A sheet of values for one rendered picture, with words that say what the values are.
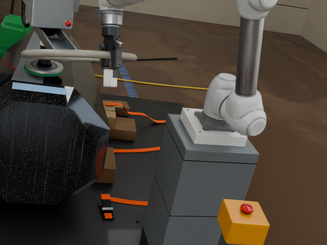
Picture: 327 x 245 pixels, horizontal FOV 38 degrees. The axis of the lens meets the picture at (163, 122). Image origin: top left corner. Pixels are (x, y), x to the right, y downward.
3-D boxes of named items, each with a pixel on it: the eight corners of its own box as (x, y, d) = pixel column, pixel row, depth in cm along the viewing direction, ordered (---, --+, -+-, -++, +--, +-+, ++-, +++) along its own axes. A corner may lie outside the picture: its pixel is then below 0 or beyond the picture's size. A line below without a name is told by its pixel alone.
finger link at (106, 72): (104, 68, 190) (103, 68, 191) (104, 86, 191) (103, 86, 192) (110, 69, 192) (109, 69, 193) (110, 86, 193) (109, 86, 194)
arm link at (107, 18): (114, 14, 194) (114, 28, 195) (95, 11, 189) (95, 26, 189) (127, 12, 188) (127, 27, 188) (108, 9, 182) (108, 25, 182)
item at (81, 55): (12, 59, 218) (12, 52, 218) (114, 62, 240) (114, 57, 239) (33, 55, 174) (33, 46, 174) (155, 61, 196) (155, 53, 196)
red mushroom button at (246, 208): (241, 215, 142) (243, 209, 141) (238, 206, 146) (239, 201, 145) (254, 216, 143) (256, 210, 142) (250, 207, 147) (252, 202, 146)
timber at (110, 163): (113, 183, 334) (116, 169, 329) (96, 182, 331) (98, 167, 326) (111, 161, 360) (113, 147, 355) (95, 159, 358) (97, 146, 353)
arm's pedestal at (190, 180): (206, 222, 318) (237, 114, 283) (232, 278, 275) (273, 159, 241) (133, 221, 303) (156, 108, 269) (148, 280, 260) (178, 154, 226)
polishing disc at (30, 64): (70, 68, 278) (70, 66, 278) (48, 77, 260) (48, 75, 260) (40, 57, 284) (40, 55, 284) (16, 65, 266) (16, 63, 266)
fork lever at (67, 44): (22, 20, 279) (22, 12, 277) (55, 23, 287) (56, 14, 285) (46, 61, 223) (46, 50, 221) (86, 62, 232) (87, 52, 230)
